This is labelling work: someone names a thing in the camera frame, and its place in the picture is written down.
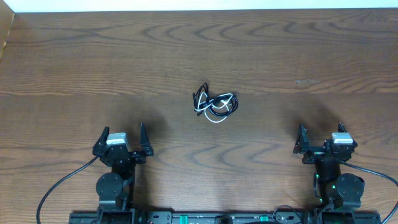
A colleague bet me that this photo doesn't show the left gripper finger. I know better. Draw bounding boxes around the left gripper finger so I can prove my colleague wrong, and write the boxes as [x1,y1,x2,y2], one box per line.
[92,126,109,156]
[139,123,154,156]

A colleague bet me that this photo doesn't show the black usb cable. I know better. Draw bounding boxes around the black usb cable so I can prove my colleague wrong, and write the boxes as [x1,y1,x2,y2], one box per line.
[192,82,218,116]
[207,94,239,118]

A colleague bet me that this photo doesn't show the white usb cable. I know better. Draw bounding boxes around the white usb cable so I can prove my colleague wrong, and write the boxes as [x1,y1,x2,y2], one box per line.
[198,92,234,123]

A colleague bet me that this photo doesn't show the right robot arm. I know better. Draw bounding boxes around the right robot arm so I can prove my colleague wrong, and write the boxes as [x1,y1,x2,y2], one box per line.
[293,123,364,223]

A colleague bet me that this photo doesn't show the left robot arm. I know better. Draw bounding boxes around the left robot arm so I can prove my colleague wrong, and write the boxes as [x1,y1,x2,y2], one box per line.
[93,123,154,223]

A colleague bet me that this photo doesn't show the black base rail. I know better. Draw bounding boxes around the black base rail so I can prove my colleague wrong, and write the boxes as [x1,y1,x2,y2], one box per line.
[68,211,381,224]

